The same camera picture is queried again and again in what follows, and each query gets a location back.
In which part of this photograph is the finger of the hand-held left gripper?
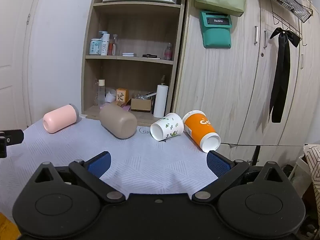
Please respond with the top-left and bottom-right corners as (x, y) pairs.
(0, 129), (24, 158)

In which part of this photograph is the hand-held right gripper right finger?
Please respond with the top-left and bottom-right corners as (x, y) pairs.
(192, 150), (288, 203)

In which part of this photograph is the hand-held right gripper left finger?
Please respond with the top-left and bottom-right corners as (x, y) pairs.
(32, 151), (125, 203)

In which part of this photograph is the orange paper cup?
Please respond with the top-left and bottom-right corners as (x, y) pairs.
(182, 110), (222, 153)

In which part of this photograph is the taupe plastic cup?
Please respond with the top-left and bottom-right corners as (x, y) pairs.
(99, 102), (138, 140)

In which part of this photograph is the pink cup with grey lid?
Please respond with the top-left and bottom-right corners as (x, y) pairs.
(42, 104), (81, 134)

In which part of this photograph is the white floral paper cup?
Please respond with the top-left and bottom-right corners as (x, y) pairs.
(150, 112), (185, 141)

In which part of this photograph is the black stand pole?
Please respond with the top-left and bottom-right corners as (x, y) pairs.
(246, 145), (261, 167)

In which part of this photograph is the white textured tablecloth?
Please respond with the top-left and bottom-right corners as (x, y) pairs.
(0, 116), (225, 195)

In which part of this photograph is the white crumpled wrapper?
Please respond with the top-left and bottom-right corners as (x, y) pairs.
(105, 89), (117, 103)

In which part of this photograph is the clear bottle with beige cap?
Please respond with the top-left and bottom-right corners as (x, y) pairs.
(97, 79), (105, 108)

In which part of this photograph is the orange floral box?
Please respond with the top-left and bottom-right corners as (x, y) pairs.
(116, 88), (129, 103)

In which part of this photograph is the small cardboard box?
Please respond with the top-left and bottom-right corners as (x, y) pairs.
(131, 97), (153, 112)

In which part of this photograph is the light wood wardrobe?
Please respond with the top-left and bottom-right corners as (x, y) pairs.
(172, 0), (320, 165)

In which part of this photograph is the white door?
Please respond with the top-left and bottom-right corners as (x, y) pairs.
(0, 0), (50, 130)

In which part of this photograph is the white plastic bin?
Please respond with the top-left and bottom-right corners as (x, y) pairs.
(287, 155), (312, 198)

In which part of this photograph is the white paper towel roll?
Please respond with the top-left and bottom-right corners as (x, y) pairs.
(153, 75), (169, 118)

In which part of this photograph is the yellow wooden object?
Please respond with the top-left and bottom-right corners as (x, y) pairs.
(0, 212), (22, 240)

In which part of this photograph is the patterned beige cushion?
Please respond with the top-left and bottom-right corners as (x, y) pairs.
(303, 144), (320, 193)

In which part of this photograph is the wooden open shelf unit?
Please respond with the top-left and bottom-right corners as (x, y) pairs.
(80, 0), (188, 127)

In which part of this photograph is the black ribbon bow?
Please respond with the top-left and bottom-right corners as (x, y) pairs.
(269, 27), (301, 123)

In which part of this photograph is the blue patterned jar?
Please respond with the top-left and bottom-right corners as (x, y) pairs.
(89, 39), (102, 55)

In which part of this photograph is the white pump bottle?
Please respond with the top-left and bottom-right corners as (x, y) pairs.
(99, 31), (110, 56)

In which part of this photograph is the clear bottle with red liquid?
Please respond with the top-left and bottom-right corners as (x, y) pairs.
(108, 34), (118, 56)

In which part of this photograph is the pink small bottle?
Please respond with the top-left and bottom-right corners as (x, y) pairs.
(164, 43), (173, 61)

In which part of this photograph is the green Redmi box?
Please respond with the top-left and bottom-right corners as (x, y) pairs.
(199, 10), (233, 49)

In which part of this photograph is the black wire hook rack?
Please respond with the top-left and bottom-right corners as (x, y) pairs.
(270, 0), (308, 47)

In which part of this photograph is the black wire basket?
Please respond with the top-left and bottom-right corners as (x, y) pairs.
(254, 0), (314, 23)

